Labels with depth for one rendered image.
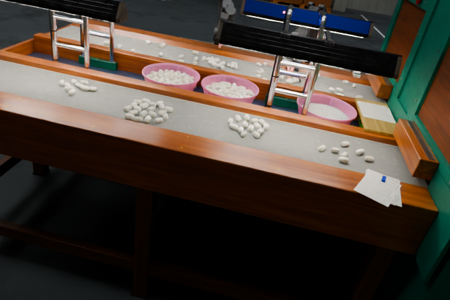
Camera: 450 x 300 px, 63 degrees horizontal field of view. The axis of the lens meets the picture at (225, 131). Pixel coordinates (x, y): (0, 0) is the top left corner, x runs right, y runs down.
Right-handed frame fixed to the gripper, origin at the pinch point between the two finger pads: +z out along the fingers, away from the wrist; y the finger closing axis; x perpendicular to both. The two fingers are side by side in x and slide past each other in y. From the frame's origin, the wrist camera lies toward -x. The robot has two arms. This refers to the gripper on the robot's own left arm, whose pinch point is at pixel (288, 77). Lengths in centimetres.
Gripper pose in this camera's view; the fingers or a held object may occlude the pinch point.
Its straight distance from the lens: 197.2
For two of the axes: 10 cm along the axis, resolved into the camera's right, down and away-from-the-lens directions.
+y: 9.7, 2.1, -0.9
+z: -2.3, 9.1, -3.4
